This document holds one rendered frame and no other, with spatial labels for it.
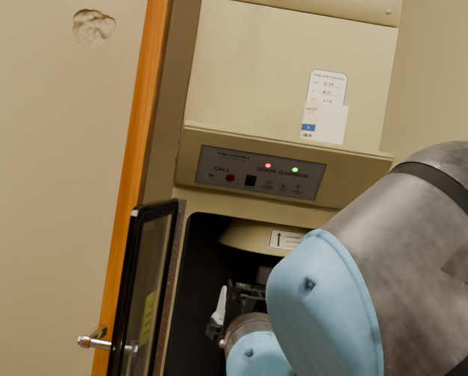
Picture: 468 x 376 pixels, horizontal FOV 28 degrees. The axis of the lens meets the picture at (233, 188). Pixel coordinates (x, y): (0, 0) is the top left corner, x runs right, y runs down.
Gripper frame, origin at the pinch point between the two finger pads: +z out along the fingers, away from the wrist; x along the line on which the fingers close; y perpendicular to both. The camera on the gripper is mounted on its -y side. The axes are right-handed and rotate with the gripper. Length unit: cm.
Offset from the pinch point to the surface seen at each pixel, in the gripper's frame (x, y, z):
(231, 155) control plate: 4.6, 22.1, 14.0
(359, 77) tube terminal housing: -14.1, 37.7, 22.9
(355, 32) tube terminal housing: -12, 45, 23
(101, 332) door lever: 18.8, -4.2, -0.3
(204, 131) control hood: 9.2, 25.0, 11.2
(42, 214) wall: 38, 2, 65
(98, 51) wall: 32, 37, 65
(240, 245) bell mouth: -0.1, 7.5, 25.7
